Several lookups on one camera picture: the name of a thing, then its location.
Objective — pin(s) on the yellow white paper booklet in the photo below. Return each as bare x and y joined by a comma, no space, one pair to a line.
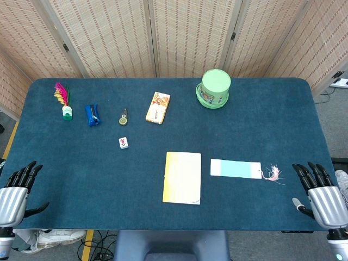
182,179

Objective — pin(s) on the white mahjong tile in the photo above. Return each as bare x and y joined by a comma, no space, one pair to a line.
123,143

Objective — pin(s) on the white power strip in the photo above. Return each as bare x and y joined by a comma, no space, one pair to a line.
340,83

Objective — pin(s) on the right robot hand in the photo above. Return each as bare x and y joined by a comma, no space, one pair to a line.
326,206

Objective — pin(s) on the dark blue carpeted table surface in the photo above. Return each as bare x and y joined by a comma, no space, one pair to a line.
81,176

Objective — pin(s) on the green plastic bucket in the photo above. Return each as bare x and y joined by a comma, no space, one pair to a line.
214,87

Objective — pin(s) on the yellow snack box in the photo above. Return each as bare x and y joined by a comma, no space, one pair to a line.
157,108

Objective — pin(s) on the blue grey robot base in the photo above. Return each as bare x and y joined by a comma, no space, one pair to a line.
171,244

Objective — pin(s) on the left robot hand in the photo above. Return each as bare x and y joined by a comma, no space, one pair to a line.
12,204

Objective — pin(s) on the light blue tasselled bookmark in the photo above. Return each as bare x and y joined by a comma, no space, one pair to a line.
233,168

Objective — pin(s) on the colourful feather shuttlecock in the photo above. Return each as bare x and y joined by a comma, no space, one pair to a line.
66,110

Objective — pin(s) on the woven folding screen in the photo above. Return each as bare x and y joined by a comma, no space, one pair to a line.
108,35

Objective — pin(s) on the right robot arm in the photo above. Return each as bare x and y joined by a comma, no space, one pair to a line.
337,244

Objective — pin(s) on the white grey shoe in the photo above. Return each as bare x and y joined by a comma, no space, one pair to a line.
342,179

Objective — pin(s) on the white sneaker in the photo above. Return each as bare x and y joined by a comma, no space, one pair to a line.
59,237

